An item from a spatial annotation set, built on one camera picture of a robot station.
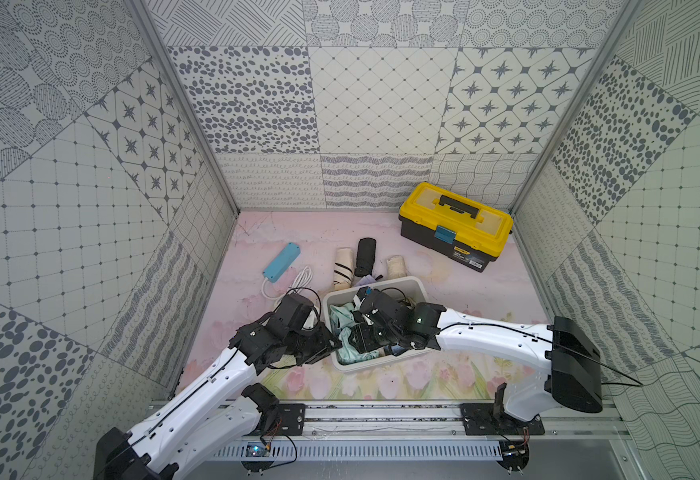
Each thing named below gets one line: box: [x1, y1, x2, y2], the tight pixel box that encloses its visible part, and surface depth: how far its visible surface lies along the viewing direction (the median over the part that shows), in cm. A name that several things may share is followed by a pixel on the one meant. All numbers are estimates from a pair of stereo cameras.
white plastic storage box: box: [323, 276, 431, 373], surface depth 69 cm
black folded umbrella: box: [354, 237, 377, 277], surface depth 106 cm
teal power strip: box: [262, 242, 301, 283], surface depth 106 cm
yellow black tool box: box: [398, 181, 514, 274], surface depth 100 cm
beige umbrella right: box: [387, 255, 407, 280], surface depth 103 cm
